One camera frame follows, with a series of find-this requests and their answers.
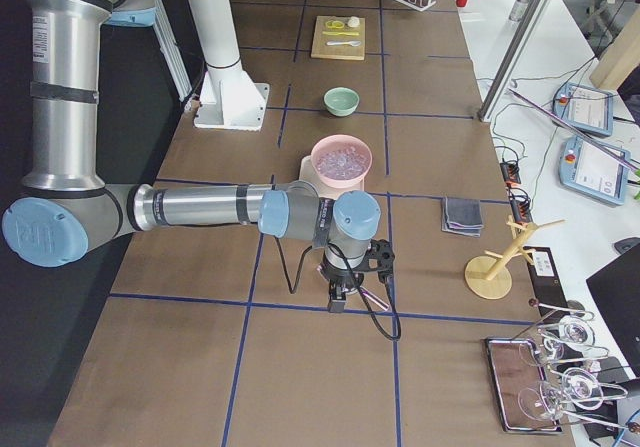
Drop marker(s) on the folded grey cloth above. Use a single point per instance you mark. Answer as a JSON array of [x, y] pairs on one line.
[[461, 216]]

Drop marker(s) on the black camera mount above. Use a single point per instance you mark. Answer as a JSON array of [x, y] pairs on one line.
[[379, 258]]

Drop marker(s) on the lower teach pendant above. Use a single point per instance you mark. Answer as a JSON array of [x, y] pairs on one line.
[[589, 171]]

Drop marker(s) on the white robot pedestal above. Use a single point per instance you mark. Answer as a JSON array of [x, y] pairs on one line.
[[229, 98]]

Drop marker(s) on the green ceramic bowl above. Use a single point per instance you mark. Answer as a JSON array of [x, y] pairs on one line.
[[341, 101]]

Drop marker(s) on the bamboo cutting board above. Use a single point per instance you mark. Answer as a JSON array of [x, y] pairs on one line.
[[320, 51]]

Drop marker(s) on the aluminium frame post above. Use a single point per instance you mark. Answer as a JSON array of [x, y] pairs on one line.
[[527, 26]]

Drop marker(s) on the wooden cup tree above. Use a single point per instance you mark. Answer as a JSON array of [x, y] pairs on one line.
[[487, 275]]

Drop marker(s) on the lower wine glass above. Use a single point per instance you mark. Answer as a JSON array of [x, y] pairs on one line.
[[577, 389]]

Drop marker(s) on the yellow plastic knife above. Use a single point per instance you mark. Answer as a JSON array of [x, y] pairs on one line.
[[341, 33]]

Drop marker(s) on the white plastic spoon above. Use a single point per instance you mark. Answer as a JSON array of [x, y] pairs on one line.
[[350, 43]]

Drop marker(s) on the metal rectangular tray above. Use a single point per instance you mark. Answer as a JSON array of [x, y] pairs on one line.
[[512, 369]]

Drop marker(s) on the wine glass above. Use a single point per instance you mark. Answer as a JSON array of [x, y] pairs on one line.
[[577, 389], [565, 341]]

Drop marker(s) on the black laptop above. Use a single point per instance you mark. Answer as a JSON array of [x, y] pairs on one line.
[[615, 291]]

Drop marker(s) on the upper teach pendant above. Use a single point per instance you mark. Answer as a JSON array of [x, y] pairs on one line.
[[586, 108]]

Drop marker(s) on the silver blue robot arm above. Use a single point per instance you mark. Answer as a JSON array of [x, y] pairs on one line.
[[68, 210]]

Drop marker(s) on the wire glass rack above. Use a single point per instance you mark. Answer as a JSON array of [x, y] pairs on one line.
[[611, 392]]

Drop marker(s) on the beige plastic tray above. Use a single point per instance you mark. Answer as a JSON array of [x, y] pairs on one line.
[[308, 174]]

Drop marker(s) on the black power strip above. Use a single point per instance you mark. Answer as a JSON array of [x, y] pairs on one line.
[[519, 199]]

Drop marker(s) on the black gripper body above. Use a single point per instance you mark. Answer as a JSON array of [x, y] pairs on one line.
[[338, 280]]

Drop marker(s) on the teach pendant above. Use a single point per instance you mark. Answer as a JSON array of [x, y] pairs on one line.
[[589, 171], [586, 108]]

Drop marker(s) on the pink bowl of ice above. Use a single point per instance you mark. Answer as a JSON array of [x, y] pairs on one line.
[[341, 161]]

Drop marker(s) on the upper wine glass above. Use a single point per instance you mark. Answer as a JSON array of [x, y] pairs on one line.
[[565, 341]]

